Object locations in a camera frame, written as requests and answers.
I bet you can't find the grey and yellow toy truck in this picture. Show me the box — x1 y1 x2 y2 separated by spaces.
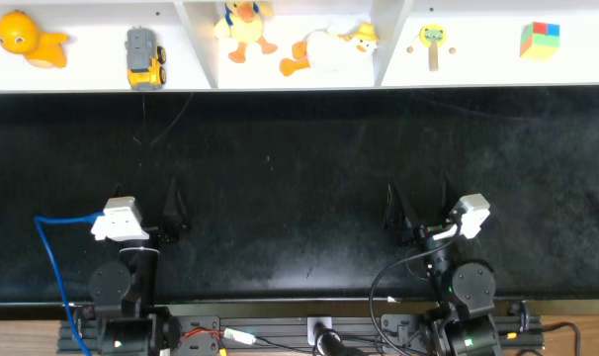
125 26 169 92

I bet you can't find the mounting rail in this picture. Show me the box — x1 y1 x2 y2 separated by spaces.
56 299 583 356

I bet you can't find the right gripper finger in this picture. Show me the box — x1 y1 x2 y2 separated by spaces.
439 178 455 215
383 182 420 245

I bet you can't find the yellow rattle drum toy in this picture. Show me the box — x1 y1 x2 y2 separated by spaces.
405 23 458 73

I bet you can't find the black cable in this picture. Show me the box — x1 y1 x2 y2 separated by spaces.
368 224 460 356

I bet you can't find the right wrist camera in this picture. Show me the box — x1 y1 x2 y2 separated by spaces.
446 193 492 241

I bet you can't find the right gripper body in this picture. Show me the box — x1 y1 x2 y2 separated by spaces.
410 222 458 243

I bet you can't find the many-coloured puzzle cube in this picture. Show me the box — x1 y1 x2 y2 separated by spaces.
519 21 562 62

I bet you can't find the blue cable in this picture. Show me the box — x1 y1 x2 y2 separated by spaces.
33 211 106 356

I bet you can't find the orange toy dinosaur figure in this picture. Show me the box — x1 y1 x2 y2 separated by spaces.
0 9 71 70

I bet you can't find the yellow plush duck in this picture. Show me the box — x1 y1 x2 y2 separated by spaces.
213 1 280 65

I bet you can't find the white shelf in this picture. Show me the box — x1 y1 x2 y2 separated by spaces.
0 0 599 94

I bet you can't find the white plush duck with hat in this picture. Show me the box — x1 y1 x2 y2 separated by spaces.
279 20 381 78

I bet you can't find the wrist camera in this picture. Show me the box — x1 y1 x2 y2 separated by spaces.
90 195 151 243
446 193 492 241

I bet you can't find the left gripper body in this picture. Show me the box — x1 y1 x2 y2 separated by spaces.
141 224 178 244

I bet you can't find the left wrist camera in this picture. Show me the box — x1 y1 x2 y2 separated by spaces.
90 195 151 243

